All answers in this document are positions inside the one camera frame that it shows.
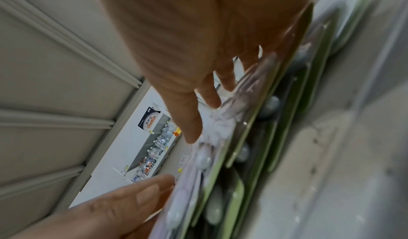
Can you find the person's right hand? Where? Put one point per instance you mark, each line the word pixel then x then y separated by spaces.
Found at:
pixel 191 31

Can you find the orange price tag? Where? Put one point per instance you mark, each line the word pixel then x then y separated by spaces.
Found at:
pixel 177 132

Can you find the white drinks shelving unit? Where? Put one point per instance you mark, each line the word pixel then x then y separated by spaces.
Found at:
pixel 172 157

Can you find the cluster of water and soda bottles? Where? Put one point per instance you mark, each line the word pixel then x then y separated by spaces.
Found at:
pixel 156 147

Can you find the person's left hand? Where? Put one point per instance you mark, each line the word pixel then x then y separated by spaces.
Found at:
pixel 111 212

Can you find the row of purple toothbrush packets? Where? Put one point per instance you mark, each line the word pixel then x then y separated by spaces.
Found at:
pixel 223 132

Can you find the white metal shelf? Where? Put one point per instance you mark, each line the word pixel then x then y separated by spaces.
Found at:
pixel 47 82

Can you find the blue and white water carton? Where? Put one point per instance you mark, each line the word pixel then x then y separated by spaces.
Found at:
pixel 149 121

